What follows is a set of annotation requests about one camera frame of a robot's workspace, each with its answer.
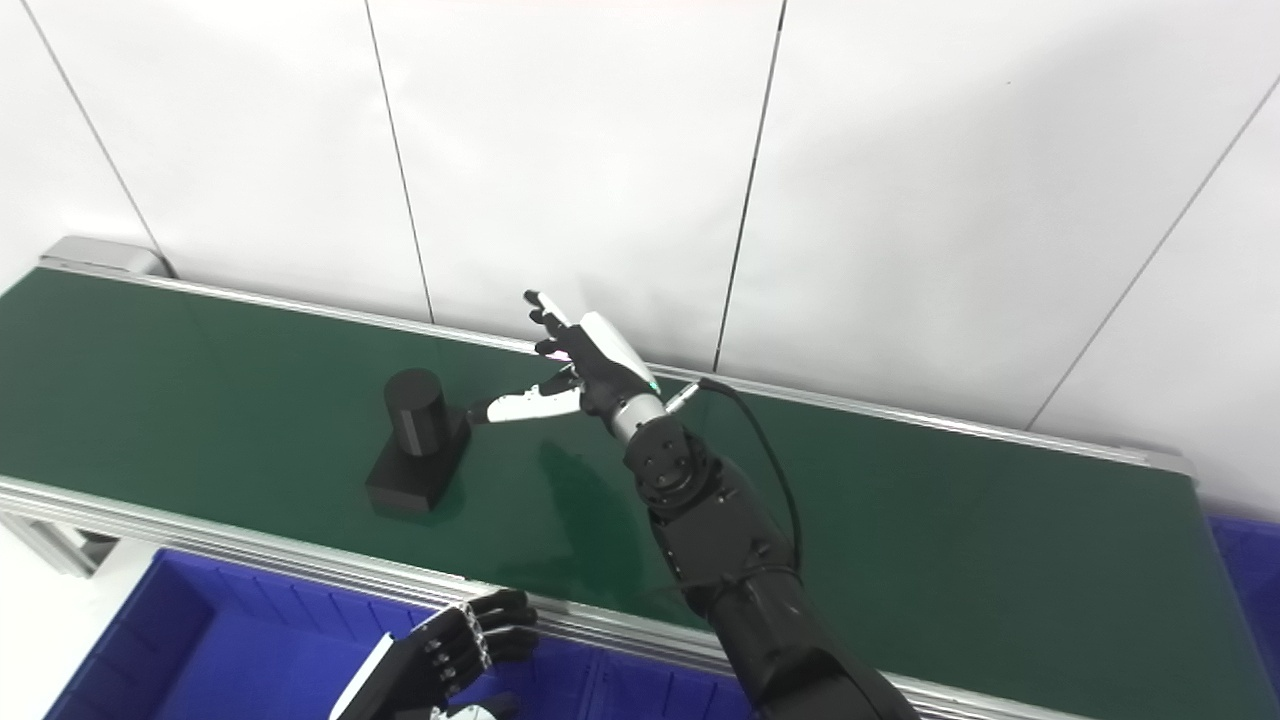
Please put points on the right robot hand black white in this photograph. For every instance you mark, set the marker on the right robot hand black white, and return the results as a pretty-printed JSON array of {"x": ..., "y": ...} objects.
[{"x": 610, "y": 375}]

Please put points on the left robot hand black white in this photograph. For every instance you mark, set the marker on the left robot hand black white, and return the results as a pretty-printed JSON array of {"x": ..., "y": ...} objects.
[{"x": 420, "y": 665}]

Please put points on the black cylinder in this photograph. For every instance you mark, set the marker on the black cylinder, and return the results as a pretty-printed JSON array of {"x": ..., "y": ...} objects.
[{"x": 415, "y": 420}]

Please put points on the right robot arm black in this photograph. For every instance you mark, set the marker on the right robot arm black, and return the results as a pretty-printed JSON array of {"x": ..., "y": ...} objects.
[{"x": 730, "y": 550}]

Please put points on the blue plastic bin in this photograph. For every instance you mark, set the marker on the blue plastic bin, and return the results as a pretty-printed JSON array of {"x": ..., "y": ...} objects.
[
  {"x": 660, "y": 695},
  {"x": 220, "y": 650},
  {"x": 1250, "y": 590}
]

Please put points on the green conveyor belt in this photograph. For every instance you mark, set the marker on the green conveyor belt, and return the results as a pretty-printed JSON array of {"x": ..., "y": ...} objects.
[
  {"x": 200, "y": 535},
  {"x": 250, "y": 400}
]

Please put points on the aluminium conveyor support leg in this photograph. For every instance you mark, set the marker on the aluminium conveyor support leg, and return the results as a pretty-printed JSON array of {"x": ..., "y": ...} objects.
[{"x": 50, "y": 545}]

